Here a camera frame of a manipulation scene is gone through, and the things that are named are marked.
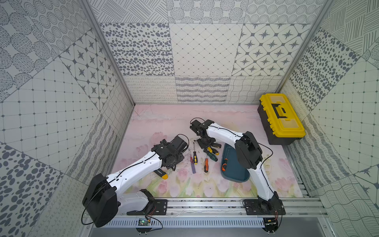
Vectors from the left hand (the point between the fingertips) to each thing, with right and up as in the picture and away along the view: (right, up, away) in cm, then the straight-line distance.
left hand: (180, 156), depth 81 cm
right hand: (+17, +3, +14) cm, 22 cm away
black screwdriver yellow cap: (+21, 0, +12) cm, 24 cm away
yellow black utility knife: (-11, -11, +2) cm, 16 cm away
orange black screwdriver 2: (+15, -8, +5) cm, 17 cm away
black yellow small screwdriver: (+8, -3, +9) cm, 13 cm away
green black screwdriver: (+19, -3, +9) cm, 21 cm away
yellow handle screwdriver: (+18, +1, +11) cm, 21 cm away
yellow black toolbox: (+61, +17, +7) cm, 64 cm away
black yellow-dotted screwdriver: (+22, +3, +14) cm, 26 cm away
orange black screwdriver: (+25, -8, +5) cm, 27 cm away
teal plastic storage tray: (+30, -8, +5) cm, 31 cm away
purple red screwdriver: (+6, -5, +7) cm, 11 cm away
